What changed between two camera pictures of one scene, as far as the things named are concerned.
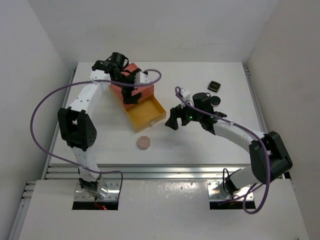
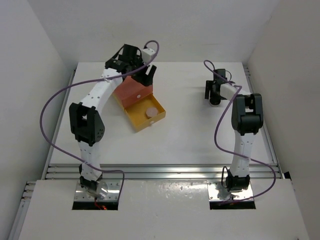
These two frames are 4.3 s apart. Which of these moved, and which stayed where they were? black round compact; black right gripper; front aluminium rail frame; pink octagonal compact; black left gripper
Moved: pink octagonal compact; black right gripper; black left gripper
Stayed: black round compact; front aluminium rail frame
